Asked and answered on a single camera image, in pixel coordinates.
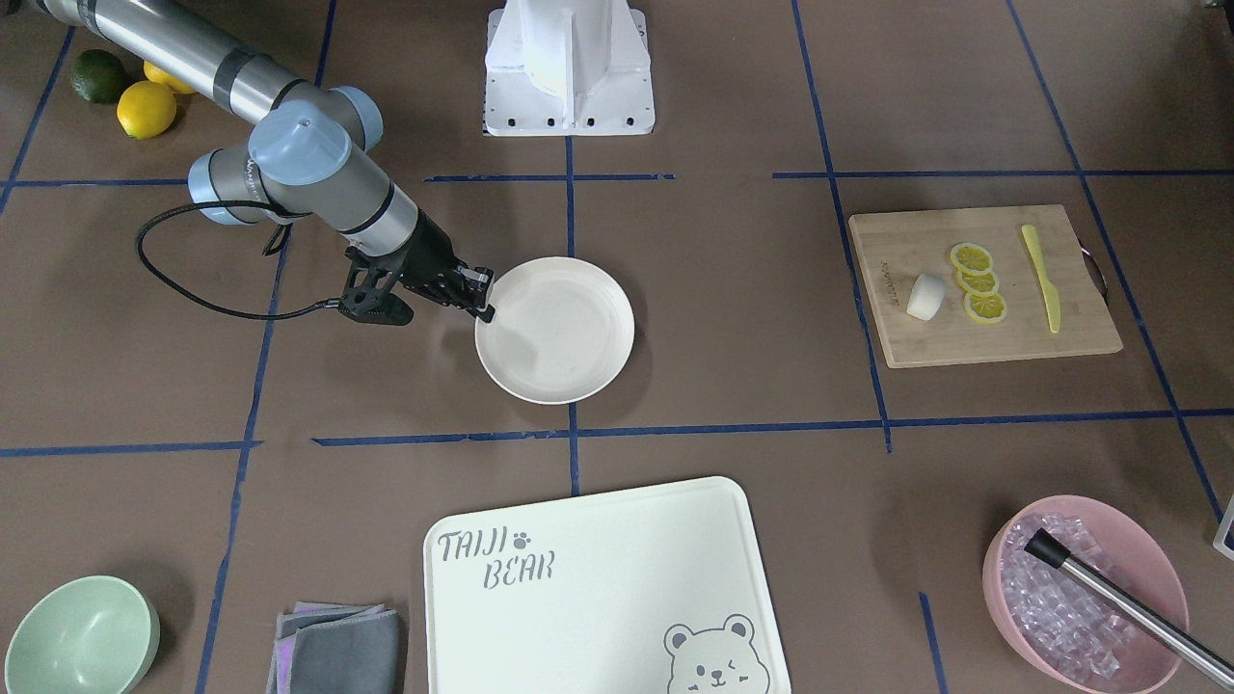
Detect dark green lime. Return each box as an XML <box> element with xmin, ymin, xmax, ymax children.
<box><xmin>70</xmin><ymin>49</ymin><xmax>132</xmax><ymax>104</ymax></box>

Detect grey purple folded cloths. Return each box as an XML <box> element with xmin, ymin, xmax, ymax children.
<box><xmin>265</xmin><ymin>601</ymin><xmax>401</xmax><ymax>693</ymax></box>

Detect lemon slice middle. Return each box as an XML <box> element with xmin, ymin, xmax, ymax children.
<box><xmin>955</xmin><ymin>269</ymin><xmax>1001</xmax><ymax>296</ymax></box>

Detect black camera cable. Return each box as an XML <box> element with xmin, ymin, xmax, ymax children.
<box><xmin>136</xmin><ymin>200</ymin><xmax>343</xmax><ymax>321</ymax></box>

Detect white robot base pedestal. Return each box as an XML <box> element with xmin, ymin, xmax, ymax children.
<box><xmin>482</xmin><ymin>1</ymin><xmax>656</xmax><ymax>137</ymax></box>

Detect lemon slice bottom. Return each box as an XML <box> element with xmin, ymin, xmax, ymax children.
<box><xmin>963</xmin><ymin>291</ymin><xmax>1008</xmax><ymax>325</ymax></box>

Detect mint green bowl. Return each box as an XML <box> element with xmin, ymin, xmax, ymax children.
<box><xmin>4</xmin><ymin>575</ymin><xmax>160</xmax><ymax>693</ymax></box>

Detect yellow lemon upper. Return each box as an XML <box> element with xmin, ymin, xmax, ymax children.
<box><xmin>143</xmin><ymin>61</ymin><xmax>197</xmax><ymax>95</ymax></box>

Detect white rack corner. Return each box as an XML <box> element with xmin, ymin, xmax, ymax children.
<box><xmin>1212</xmin><ymin>496</ymin><xmax>1234</xmax><ymax>561</ymax></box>

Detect metal black-tipped stirrer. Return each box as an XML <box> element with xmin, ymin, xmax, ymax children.
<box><xmin>1023</xmin><ymin>529</ymin><xmax>1233</xmax><ymax>692</ymax></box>

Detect cream round plate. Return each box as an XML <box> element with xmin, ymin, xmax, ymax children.
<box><xmin>474</xmin><ymin>256</ymin><xmax>636</xmax><ymax>405</ymax></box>

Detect white bear tray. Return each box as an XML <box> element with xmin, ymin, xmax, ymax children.
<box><xmin>423</xmin><ymin>477</ymin><xmax>791</xmax><ymax>693</ymax></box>

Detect yellow lemon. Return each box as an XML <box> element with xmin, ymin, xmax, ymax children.
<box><xmin>116</xmin><ymin>82</ymin><xmax>179</xmax><ymax>141</ymax></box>
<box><xmin>143</xmin><ymin>61</ymin><xmax>197</xmax><ymax>95</ymax></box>

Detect pink bowl with ice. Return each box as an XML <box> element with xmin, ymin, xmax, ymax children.
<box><xmin>982</xmin><ymin>495</ymin><xmax>1190</xmax><ymax>693</ymax></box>

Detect yellow lemon lower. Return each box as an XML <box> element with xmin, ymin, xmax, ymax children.
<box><xmin>116</xmin><ymin>82</ymin><xmax>179</xmax><ymax>141</ymax></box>

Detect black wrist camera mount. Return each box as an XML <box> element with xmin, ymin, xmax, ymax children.
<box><xmin>336</xmin><ymin>246</ymin><xmax>415</xmax><ymax>328</ymax></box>

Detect wooden cutting board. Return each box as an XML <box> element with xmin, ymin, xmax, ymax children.
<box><xmin>847</xmin><ymin>205</ymin><xmax>1122</xmax><ymax>368</ymax></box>

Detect white steamed bun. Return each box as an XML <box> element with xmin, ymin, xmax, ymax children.
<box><xmin>906</xmin><ymin>274</ymin><xmax>948</xmax><ymax>322</ymax></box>

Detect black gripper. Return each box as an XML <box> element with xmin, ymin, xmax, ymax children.
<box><xmin>384</xmin><ymin>211</ymin><xmax>496</xmax><ymax>324</ymax></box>

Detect yellow plastic knife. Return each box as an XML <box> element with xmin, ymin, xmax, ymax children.
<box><xmin>1021</xmin><ymin>225</ymin><xmax>1061</xmax><ymax>333</ymax></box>

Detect lemon slice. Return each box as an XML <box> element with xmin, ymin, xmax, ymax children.
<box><xmin>963</xmin><ymin>291</ymin><xmax>1008</xmax><ymax>325</ymax></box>
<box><xmin>955</xmin><ymin>269</ymin><xmax>1001</xmax><ymax>296</ymax></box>
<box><xmin>949</xmin><ymin>242</ymin><xmax>993</xmax><ymax>277</ymax></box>

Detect lemon slice top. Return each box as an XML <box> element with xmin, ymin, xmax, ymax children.
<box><xmin>949</xmin><ymin>242</ymin><xmax>993</xmax><ymax>277</ymax></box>

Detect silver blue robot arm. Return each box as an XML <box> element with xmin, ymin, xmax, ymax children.
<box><xmin>12</xmin><ymin>1</ymin><xmax>496</xmax><ymax>326</ymax></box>

